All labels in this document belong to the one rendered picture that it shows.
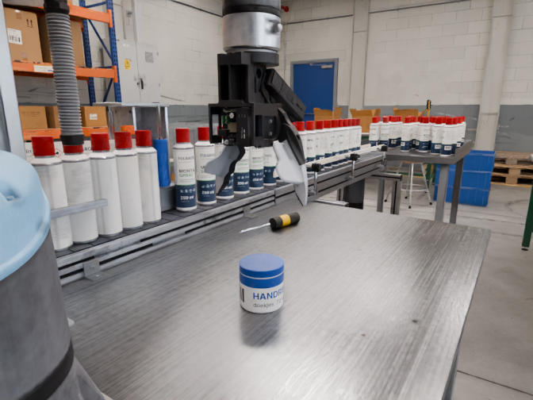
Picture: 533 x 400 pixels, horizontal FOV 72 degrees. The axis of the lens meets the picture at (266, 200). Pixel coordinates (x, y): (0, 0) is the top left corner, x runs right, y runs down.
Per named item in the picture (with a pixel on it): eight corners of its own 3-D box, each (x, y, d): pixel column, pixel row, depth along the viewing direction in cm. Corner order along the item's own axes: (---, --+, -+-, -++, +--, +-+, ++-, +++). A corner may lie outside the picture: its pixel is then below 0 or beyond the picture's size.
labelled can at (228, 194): (224, 195, 110) (221, 125, 105) (237, 198, 107) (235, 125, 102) (212, 198, 106) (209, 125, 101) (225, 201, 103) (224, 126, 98)
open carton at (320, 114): (308, 131, 602) (309, 107, 593) (322, 129, 639) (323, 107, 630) (331, 132, 579) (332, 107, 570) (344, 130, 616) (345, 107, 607)
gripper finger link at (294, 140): (282, 177, 51) (251, 125, 52) (289, 175, 52) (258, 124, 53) (308, 159, 48) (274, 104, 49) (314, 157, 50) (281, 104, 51)
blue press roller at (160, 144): (165, 199, 96) (160, 135, 92) (174, 201, 95) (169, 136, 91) (155, 201, 94) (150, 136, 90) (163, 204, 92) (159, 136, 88)
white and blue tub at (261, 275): (255, 288, 64) (254, 250, 62) (291, 298, 60) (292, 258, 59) (231, 305, 58) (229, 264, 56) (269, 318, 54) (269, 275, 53)
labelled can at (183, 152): (186, 205, 98) (182, 127, 93) (201, 209, 95) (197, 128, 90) (171, 210, 94) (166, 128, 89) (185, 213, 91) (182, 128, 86)
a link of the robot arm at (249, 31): (243, 28, 53) (295, 21, 49) (244, 62, 54) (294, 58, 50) (209, 17, 46) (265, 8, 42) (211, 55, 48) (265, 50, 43)
